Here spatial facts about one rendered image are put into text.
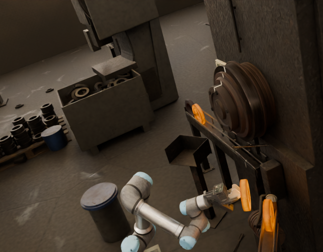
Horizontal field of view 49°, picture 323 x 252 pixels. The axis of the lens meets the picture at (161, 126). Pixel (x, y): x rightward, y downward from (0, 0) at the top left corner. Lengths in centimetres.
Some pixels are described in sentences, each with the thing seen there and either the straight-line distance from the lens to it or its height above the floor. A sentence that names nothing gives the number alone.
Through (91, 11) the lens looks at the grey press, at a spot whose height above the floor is 160.
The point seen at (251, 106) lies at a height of 118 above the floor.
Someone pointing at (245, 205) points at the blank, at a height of 83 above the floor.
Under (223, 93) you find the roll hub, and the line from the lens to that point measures 195.
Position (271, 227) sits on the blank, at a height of 70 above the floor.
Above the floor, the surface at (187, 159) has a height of 60.
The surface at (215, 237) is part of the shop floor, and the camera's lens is 286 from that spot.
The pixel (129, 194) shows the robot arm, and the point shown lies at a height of 93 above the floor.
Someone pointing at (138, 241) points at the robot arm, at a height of 54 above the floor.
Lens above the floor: 202
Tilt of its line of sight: 26 degrees down
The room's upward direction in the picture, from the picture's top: 19 degrees counter-clockwise
